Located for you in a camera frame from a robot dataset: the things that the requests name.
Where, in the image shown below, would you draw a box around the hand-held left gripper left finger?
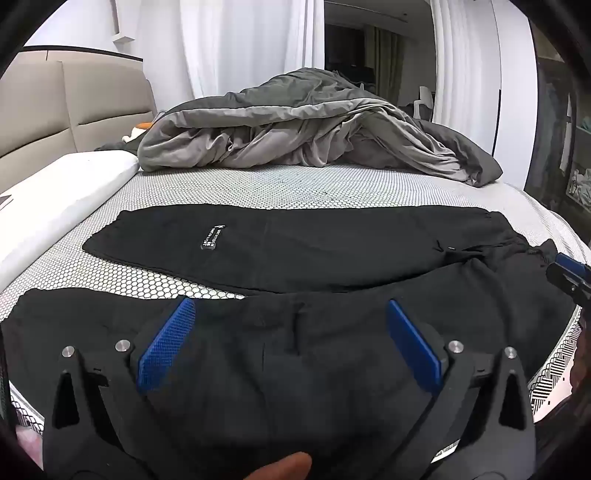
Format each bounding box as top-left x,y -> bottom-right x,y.
42,298 -> 199,480

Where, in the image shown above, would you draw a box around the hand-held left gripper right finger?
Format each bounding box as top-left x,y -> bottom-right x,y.
387,300 -> 537,480

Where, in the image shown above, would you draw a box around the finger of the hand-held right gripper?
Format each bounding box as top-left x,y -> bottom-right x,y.
546,252 -> 591,305

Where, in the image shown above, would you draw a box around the black pants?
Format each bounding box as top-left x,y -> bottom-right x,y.
0,205 -> 580,480

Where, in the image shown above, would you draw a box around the person's left hand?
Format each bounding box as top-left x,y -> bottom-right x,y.
242,451 -> 315,480

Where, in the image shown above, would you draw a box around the dark wardrobe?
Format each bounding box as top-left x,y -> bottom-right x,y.
526,18 -> 591,217

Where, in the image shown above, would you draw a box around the white pillow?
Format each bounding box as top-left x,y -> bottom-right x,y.
0,150 -> 140,294

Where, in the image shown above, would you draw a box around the orange and white plush toy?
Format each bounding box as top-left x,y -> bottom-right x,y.
121,121 -> 155,144

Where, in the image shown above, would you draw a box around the white chair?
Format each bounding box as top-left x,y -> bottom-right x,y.
412,85 -> 435,123

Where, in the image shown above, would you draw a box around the white curtain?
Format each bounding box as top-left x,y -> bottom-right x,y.
178,0 -> 326,112
431,0 -> 497,126

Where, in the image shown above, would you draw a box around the grey crumpled clothes pile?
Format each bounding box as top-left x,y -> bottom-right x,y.
137,67 -> 504,188

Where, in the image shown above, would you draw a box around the beige padded headboard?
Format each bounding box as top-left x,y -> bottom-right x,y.
0,48 -> 155,160

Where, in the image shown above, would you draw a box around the olive curtain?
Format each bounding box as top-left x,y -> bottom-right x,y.
373,25 -> 404,107

